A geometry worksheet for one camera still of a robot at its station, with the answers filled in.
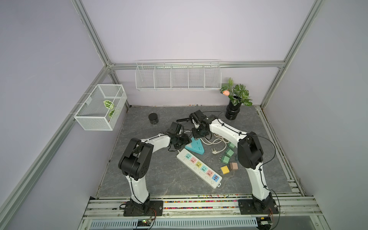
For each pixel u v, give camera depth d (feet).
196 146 3.08
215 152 3.03
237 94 2.92
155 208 2.42
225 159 2.91
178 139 2.70
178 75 3.25
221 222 2.32
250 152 1.81
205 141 3.22
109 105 2.62
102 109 2.65
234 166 2.76
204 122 2.32
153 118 3.58
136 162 1.62
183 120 3.63
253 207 2.13
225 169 2.78
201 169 2.77
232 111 3.48
